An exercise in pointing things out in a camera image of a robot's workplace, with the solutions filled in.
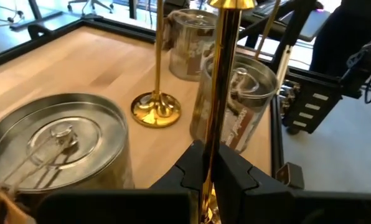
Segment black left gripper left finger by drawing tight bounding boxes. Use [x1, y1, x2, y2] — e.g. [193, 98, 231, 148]
[35, 139, 205, 224]

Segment silver tin candle with lid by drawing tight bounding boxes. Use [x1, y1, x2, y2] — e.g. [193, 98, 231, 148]
[0, 92, 135, 224]
[163, 8, 219, 82]
[189, 54, 279, 155]

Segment gold candlestick holder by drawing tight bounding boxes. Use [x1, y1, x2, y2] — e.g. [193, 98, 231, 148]
[199, 0, 257, 224]
[130, 0, 182, 129]

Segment wooden riser shelf black legs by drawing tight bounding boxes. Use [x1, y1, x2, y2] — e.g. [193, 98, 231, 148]
[0, 26, 283, 190]

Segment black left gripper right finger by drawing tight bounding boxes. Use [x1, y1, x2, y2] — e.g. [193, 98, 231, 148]
[212, 143, 371, 224]

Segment black aluminium table frame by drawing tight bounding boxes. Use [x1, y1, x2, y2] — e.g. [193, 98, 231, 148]
[0, 15, 344, 134]

